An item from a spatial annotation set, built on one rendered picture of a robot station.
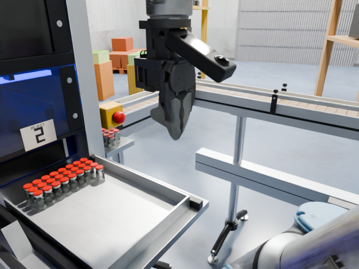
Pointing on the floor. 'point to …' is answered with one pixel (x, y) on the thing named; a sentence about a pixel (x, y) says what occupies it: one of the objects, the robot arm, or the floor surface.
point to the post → (85, 79)
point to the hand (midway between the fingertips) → (179, 134)
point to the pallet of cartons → (122, 53)
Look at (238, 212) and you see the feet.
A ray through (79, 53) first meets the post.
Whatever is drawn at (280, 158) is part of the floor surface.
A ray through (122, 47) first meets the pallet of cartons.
